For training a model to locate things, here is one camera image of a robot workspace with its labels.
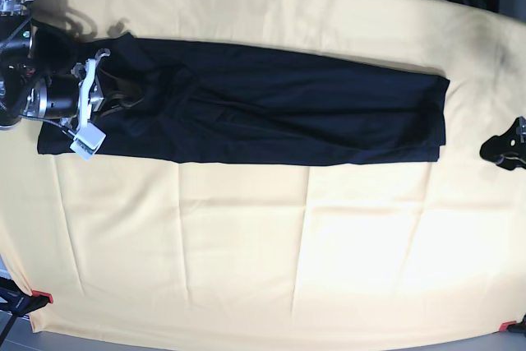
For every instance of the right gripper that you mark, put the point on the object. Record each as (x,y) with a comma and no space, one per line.
(69,98)

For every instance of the dark navy T-shirt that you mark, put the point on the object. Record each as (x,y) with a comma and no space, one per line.
(234,104)

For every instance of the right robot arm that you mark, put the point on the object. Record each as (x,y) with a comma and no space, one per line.
(30,48)

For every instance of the yellow table cloth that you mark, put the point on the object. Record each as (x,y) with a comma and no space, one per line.
(144,251)

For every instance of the right red-tipped table clamp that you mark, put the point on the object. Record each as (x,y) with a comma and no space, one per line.
(514,327)

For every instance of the red-tipped table clamp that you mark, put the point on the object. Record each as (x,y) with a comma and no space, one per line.
(18,303)
(514,327)

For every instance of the left red-tipped table clamp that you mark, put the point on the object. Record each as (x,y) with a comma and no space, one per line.
(18,303)

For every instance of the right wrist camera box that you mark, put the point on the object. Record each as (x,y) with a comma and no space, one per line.
(87,141)

